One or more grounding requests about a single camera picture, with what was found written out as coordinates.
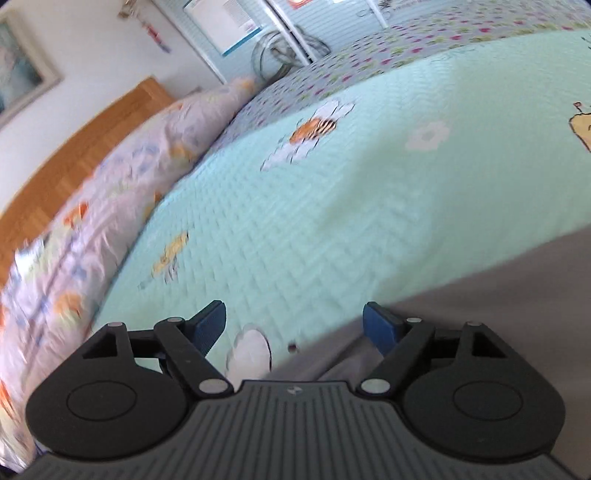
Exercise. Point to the grey trousers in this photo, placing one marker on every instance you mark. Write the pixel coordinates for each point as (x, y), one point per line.
(539, 302)

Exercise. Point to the floral purple duvet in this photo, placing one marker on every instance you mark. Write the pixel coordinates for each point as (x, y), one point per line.
(58, 280)

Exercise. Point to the coiled grey hoop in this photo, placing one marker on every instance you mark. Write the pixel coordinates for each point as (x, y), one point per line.
(273, 58)

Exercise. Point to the framed wedding photo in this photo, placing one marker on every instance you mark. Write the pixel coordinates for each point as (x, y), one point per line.
(26, 71)

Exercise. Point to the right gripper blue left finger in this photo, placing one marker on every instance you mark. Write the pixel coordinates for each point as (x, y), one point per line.
(185, 344)

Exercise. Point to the white blue-bordered poster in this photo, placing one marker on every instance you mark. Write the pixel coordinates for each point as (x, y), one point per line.
(225, 23)

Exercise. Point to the red hanging ornament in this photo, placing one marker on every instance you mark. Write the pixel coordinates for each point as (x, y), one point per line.
(131, 9)

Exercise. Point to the dotted purple bed sheet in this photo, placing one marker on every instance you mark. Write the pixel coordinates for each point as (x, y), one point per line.
(407, 41)

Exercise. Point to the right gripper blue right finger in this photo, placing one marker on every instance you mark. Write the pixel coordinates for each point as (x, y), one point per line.
(404, 343)

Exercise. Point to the mint green bee quilt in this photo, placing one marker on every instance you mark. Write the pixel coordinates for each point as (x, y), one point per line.
(397, 185)

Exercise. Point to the wooden headboard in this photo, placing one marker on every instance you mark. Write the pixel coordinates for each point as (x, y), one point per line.
(46, 192)

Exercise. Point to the light blue sliding wardrobe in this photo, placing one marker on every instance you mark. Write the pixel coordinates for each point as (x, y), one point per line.
(314, 29)

